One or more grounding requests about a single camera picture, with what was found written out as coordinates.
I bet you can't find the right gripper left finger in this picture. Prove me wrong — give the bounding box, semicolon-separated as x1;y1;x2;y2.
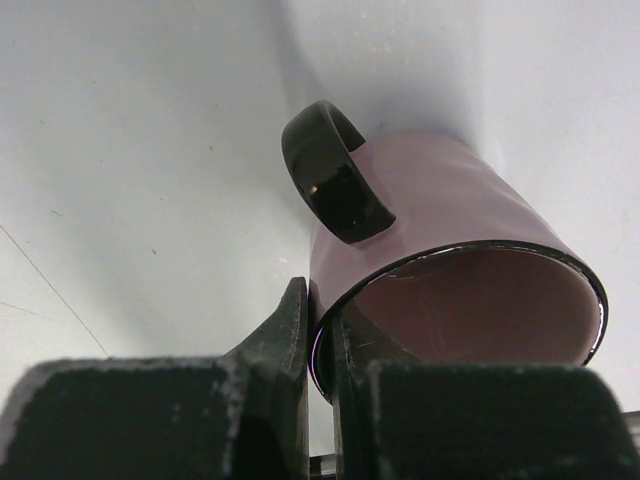
1;277;310;479

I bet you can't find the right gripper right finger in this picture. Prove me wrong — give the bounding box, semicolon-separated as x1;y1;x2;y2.
332;323;639;479

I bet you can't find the mauve mug black handle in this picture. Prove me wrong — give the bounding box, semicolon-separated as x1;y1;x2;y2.
281;100;609;397

